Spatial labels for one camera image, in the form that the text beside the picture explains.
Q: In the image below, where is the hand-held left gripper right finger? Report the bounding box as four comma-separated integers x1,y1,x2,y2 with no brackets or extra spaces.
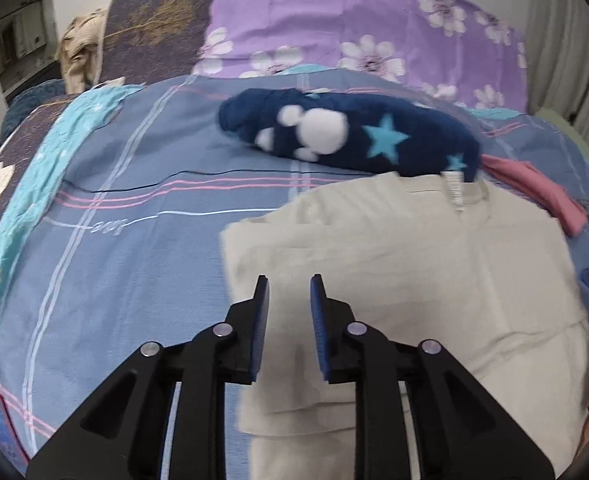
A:
309,273,555,480

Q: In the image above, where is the wall alcove shelf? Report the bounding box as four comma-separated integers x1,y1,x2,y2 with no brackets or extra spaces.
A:
0,0,58,96

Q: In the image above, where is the dark patterned pillow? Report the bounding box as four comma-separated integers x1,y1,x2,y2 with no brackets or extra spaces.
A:
97,0,222,86

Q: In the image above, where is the navy fleece garment with stars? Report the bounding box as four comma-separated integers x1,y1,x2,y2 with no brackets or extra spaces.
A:
218,87,482,183

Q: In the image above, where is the blue striped duvet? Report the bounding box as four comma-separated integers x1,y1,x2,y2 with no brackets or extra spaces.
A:
0,67,589,480

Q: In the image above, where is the beige shirt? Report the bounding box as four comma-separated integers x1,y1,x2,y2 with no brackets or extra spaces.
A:
219,172,589,480

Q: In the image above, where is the purple floral pillow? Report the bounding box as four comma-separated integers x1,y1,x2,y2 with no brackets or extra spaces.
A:
194,0,530,111

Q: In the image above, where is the dark blue knit blanket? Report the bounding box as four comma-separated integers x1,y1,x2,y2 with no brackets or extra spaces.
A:
2,80,70,136

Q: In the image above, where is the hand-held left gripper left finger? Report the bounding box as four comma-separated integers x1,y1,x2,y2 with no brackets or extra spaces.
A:
27,274,271,480

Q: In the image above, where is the pink folded garment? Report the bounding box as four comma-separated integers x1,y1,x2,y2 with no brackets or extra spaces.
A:
481,155,589,237

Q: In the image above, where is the beige cloth pile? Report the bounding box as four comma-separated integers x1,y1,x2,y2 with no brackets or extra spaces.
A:
57,10,110,93

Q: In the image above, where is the red and blue fabric label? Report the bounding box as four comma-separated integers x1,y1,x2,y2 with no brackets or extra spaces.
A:
0,394,30,461

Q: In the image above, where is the grey curtain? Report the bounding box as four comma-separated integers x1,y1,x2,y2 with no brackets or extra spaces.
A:
524,0,589,161

